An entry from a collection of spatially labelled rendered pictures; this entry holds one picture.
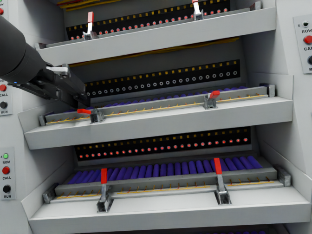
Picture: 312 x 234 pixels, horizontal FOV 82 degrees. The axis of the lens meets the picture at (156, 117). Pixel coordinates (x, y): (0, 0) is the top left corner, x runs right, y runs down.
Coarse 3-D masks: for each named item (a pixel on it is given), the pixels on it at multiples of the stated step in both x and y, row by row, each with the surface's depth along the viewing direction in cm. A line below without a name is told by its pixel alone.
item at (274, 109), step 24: (120, 96) 59; (288, 96) 37; (24, 120) 44; (120, 120) 41; (144, 120) 40; (168, 120) 40; (192, 120) 39; (216, 120) 39; (240, 120) 38; (264, 120) 38; (288, 120) 37; (48, 144) 44; (72, 144) 43
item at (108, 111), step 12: (192, 96) 44; (228, 96) 43; (240, 96) 42; (252, 96) 42; (108, 108) 46; (120, 108) 46; (132, 108) 45; (144, 108) 44; (156, 108) 45; (168, 108) 43; (48, 120) 48; (60, 120) 48; (72, 120) 46
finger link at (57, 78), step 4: (56, 76) 38; (36, 80) 34; (40, 80) 34; (44, 80) 35; (48, 80) 36; (56, 80) 38; (60, 80) 39; (48, 84) 36; (52, 84) 37; (56, 84) 38; (60, 84) 39; (64, 84) 40; (68, 84) 41; (60, 88) 40; (64, 88) 40; (68, 88) 41; (72, 88) 42; (68, 92) 42; (72, 92) 42; (76, 92) 43; (76, 96) 44
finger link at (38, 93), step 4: (8, 84) 36; (12, 84) 36; (16, 84) 37; (20, 84) 37; (24, 84) 38; (20, 88) 38; (24, 88) 38; (28, 88) 39; (32, 88) 40; (32, 92) 40; (36, 92) 41; (40, 92) 42; (40, 96) 42; (44, 96) 43
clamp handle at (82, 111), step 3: (78, 111) 36; (81, 111) 36; (84, 111) 37; (87, 111) 38; (90, 111) 39; (93, 111) 43; (96, 111) 43; (84, 114) 39; (87, 114) 39; (90, 114) 41; (93, 114) 41; (96, 114) 42
